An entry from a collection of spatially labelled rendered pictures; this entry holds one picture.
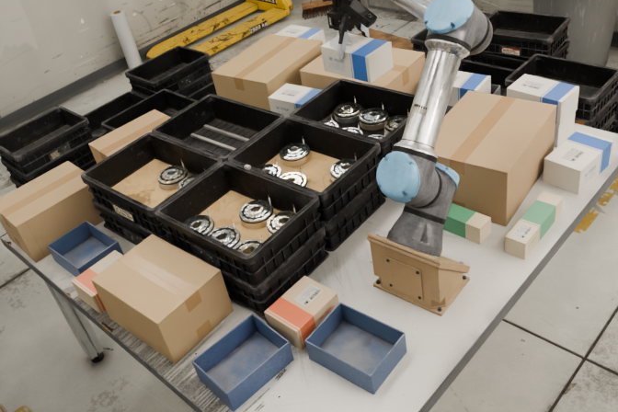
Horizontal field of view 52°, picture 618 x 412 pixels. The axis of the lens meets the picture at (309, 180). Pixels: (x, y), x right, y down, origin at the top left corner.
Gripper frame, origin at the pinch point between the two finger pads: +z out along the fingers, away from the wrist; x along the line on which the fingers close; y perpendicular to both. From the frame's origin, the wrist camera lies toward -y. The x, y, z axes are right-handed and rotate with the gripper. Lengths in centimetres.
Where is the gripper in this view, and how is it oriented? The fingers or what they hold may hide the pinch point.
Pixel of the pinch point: (356, 51)
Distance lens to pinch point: 210.6
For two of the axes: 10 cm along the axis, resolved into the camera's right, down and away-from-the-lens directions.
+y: -7.2, -2.9, 6.2
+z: 1.6, 8.0, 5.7
